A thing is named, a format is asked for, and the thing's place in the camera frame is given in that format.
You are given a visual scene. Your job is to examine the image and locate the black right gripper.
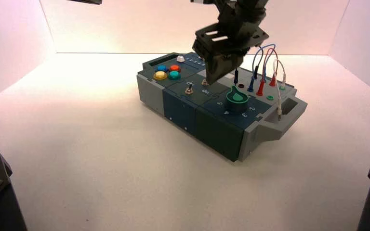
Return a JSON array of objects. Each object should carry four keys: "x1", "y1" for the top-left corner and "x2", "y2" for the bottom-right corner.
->
[{"x1": 193, "y1": 23, "x2": 269, "y2": 85}]

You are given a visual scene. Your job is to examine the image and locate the green rotary knob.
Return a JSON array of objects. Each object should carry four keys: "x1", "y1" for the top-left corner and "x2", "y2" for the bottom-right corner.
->
[{"x1": 225, "y1": 85, "x2": 250, "y2": 113}]

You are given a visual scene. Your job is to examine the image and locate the teal and grey control box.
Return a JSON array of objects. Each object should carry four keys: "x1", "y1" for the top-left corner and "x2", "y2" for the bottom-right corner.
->
[{"x1": 136, "y1": 51, "x2": 308, "y2": 163}]

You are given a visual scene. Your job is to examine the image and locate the yellow round push button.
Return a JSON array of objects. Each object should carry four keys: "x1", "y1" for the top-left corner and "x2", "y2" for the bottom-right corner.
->
[{"x1": 153, "y1": 70, "x2": 169, "y2": 81}]

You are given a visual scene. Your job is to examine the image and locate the blue banana plug cable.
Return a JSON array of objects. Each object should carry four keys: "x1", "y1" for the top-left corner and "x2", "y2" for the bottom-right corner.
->
[{"x1": 247, "y1": 43, "x2": 277, "y2": 93}]

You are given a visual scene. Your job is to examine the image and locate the red banana plug cable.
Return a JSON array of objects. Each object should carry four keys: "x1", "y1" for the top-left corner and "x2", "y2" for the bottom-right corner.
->
[{"x1": 256, "y1": 48, "x2": 279, "y2": 97}]

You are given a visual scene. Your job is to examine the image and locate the white banana plug cable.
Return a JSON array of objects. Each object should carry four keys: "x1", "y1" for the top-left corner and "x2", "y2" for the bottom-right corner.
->
[{"x1": 273, "y1": 59, "x2": 287, "y2": 122}]

